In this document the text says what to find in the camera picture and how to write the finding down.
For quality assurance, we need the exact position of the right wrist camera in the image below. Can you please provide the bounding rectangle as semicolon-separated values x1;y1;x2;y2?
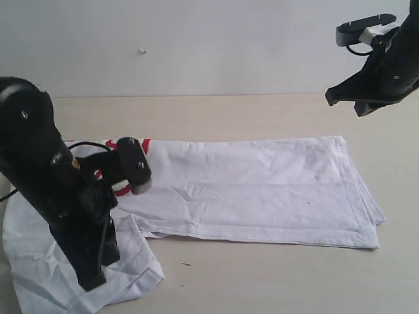
335;14;397;47

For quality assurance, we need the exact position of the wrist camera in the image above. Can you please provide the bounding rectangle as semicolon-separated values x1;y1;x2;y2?
85;137;151;195
335;14;397;47

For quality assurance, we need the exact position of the black right camera cable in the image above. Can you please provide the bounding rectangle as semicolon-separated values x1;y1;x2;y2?
345;44;374;57

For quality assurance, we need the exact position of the white t-shirt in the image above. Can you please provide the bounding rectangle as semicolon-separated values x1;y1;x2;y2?
3;136;386;313

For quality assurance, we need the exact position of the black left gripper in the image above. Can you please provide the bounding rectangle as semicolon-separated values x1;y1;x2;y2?
16;130;120;291

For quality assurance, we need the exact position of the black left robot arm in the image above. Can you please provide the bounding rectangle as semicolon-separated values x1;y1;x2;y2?
1;77;120;291

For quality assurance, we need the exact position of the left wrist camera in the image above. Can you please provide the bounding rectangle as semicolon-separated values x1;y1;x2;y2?
85;137;151;195

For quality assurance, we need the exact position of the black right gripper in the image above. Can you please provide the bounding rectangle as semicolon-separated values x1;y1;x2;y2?
325;9;418;117

